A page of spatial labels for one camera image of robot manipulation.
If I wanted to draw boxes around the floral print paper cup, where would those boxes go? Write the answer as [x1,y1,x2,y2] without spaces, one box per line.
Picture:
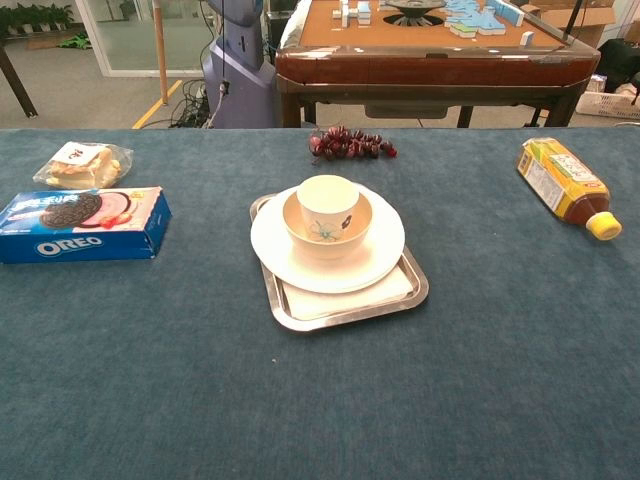
[296,174,361,244]

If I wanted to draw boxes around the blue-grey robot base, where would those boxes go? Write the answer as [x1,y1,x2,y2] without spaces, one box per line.
[201,0,277,130]

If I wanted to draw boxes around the beige bowl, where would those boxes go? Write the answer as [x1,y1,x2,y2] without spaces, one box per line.
[282,189,374,261]

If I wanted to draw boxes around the white round plate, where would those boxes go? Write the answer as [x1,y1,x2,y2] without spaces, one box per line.
[249,182,405,295]

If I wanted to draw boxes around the stainless steel tray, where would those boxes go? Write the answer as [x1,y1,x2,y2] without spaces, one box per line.
[248,193,430,333]

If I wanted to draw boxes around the dark red grape bunch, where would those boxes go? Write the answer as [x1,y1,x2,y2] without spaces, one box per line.
[308,125,398,165]

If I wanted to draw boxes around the blue tablecloth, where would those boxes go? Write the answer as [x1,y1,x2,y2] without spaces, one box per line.
[0,127,640,480]

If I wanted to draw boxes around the brown mahjong table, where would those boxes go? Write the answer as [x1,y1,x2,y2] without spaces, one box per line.
[274,0,601,129]

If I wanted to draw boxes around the stacked mahjong tile cluster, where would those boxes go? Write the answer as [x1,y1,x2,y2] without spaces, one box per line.
[333,0,374,27]

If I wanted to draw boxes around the blue Oreo cookie box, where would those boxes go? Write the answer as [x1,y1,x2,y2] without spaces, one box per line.
[0,186,173,265]

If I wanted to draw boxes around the yellow-capped tea bottle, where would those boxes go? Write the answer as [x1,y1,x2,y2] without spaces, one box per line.
[516,137,624,242]

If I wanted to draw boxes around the black mahjong table centre dial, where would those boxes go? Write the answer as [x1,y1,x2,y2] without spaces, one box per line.
[383,0,447,27]

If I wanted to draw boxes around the wooden pole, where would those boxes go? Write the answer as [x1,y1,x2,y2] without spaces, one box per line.
[152,0,170,106]

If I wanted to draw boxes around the bagged sliced bread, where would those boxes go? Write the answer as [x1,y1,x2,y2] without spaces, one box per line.
[32,141,134,190]

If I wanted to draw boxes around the blue mahjong tile pile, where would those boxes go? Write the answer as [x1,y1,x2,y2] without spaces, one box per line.
[444,0,526,39]

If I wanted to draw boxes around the white plastic basket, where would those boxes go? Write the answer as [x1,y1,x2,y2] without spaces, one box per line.
[574,89,640,120]

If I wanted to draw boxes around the dark table leg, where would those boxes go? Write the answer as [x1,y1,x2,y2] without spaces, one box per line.
[0,42,39,119]

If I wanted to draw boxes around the black bag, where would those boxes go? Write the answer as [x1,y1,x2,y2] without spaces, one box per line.
[597,38,640,94]

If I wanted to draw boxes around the cardboard box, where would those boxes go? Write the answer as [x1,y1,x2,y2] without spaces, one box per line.
[519,0,640,49]

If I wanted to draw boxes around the row of potted plants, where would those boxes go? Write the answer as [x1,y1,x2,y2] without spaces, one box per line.
[0,3,75,36]

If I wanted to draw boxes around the tangled floor cables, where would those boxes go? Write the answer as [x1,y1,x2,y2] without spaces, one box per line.
[169,78,212,129]

